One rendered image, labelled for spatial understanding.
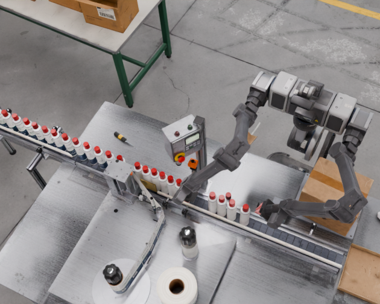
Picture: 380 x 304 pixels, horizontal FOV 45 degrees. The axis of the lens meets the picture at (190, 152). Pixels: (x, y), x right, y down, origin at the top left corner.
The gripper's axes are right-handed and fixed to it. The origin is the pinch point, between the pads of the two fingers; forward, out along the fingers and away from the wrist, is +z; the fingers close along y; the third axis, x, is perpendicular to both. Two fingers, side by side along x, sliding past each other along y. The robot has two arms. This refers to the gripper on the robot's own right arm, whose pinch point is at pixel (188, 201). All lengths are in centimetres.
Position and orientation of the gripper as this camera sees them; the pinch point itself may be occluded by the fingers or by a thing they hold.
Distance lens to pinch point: 252.8
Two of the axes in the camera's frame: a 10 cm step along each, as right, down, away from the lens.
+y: 9.0, 3.4, -2.7
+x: 4.3, -7.8, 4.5
